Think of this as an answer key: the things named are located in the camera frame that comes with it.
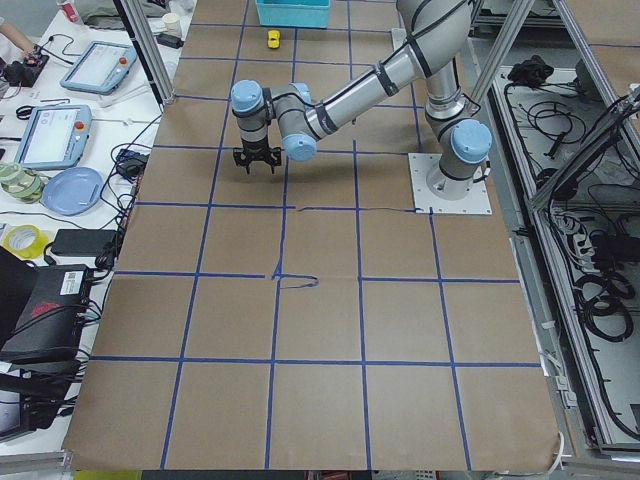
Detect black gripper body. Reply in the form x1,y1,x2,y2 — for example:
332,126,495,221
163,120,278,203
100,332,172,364
242,145,271,164

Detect blue plastic plate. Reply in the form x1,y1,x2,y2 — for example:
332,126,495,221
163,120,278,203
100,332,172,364
41,167,104,216

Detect black power brick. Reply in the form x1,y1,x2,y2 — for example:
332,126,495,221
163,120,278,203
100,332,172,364
50,229,116,257

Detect teach pendant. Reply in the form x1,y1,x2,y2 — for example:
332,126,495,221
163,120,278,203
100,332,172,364
14,105,93,171
59,41,138,95

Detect lower teach pendant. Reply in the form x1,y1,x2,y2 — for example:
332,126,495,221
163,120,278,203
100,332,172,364
14,105,93,171

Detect black electronics box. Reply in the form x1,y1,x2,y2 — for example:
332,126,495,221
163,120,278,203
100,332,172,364
1,261,93,364

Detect white paper cup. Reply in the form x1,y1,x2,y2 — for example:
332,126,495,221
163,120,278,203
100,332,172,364
162,12,182,37

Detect yellow toy beetle car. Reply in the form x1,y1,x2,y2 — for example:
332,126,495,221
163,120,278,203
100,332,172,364
267,29,281,50

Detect aluminium frame post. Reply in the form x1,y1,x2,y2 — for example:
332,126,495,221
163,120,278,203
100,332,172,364
113,0,175,106

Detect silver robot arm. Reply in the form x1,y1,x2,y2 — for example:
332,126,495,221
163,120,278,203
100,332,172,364
231,0,492,201

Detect upper teach pendant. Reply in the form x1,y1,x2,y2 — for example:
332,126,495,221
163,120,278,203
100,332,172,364
59,41,138,95

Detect yellow tape roll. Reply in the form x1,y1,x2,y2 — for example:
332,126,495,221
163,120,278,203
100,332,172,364
3,225,49,260

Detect green tape rolls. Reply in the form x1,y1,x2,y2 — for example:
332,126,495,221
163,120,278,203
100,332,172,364
1,163,47,204

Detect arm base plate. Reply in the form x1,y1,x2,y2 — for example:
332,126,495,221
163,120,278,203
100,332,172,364
408,153,492,215

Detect teal plastic bin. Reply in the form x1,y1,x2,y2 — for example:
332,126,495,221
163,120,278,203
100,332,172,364
255,0,332,29

